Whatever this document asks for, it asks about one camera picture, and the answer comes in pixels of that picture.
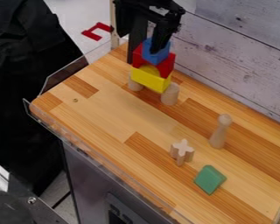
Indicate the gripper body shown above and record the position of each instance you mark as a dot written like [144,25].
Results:
[146,8]

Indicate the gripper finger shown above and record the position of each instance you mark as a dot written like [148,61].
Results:
[137,40]
[161,38]

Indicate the blue cube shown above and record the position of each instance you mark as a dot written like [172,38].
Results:
[156,53]

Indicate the wooden plus block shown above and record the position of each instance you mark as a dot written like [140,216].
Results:
[182,151]

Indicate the red arch block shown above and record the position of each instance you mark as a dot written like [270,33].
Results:
[165,66]

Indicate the yellow half-round block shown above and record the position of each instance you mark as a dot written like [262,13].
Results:
[151,70]

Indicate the yellow rectangular block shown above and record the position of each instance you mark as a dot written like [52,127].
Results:
[150,79]

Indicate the wooden cylinder block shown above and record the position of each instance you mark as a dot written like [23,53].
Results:
[135,85]
[170,94]

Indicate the wooden peg figure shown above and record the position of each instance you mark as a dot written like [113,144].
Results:
[220,131]

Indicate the black cloth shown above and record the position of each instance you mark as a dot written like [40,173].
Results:
[25,87]

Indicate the green square block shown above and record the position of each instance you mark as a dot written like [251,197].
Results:
[209,179]

